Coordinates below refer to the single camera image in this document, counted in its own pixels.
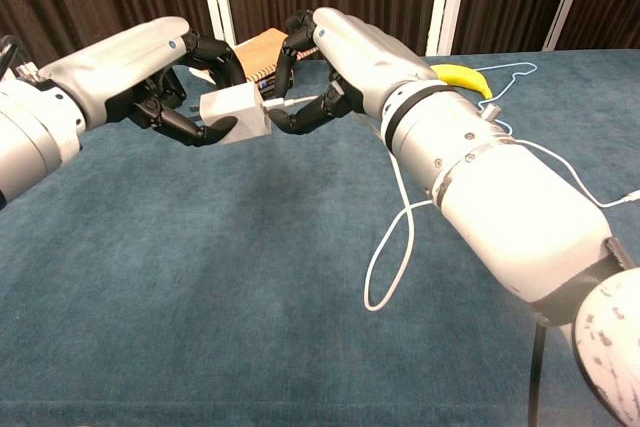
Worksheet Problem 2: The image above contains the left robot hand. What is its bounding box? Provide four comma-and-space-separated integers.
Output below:
38, 16, 249, 149

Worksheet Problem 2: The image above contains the brown spiral notebook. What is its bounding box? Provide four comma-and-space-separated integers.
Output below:
233, 27, 322, 84

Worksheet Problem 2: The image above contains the white wall charger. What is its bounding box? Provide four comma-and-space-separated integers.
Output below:
191, 82, 274, 146

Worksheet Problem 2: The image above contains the white charging cable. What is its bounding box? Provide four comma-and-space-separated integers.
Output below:
262, 94, 640, 313

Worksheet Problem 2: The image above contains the blue-green table cloth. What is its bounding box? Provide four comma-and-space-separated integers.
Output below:
0, 48, 640, 427

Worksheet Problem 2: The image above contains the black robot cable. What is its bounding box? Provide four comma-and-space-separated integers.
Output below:
0, 34, 22, 79
529, 323, 547, 427

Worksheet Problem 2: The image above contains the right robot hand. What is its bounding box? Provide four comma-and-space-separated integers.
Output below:
269, 6, 442, 138

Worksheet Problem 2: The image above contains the light blue wire hanger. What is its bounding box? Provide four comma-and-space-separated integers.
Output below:
471, 61, 539, 140

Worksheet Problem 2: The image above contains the yellow banana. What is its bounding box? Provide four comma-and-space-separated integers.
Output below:
430, 63, 494, 100

